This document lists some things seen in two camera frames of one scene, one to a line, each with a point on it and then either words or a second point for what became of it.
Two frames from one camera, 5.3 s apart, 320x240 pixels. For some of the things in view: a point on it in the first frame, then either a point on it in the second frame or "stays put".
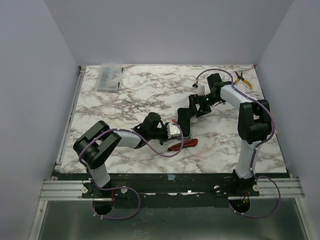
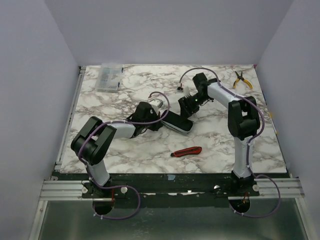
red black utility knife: x=190 y=142 to x=190 y=151
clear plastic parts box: x=109 y=77 stays put
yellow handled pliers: x=242 y=79 stays put
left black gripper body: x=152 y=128 to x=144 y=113
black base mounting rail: x=170 y=190 stays put
